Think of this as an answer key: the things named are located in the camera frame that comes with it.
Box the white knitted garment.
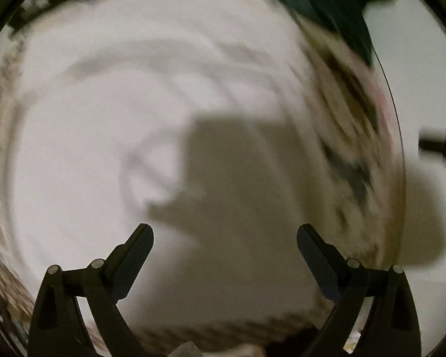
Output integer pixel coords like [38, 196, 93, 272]
[9, 0, 329, 327]

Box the floral bed blanket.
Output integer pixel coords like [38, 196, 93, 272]
[0, 20, 403, 355]

